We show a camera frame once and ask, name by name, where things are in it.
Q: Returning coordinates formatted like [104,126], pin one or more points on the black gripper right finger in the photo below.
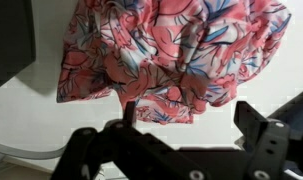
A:
[271,143]

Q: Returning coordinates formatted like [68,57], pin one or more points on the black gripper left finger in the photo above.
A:
[131,150]

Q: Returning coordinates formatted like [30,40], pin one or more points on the pink floral cloth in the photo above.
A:
[174,50]

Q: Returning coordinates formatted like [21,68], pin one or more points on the dark grey fabric box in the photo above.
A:
[7,40]

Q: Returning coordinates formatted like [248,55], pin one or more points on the silver curved monitor stand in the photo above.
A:
[31,154]

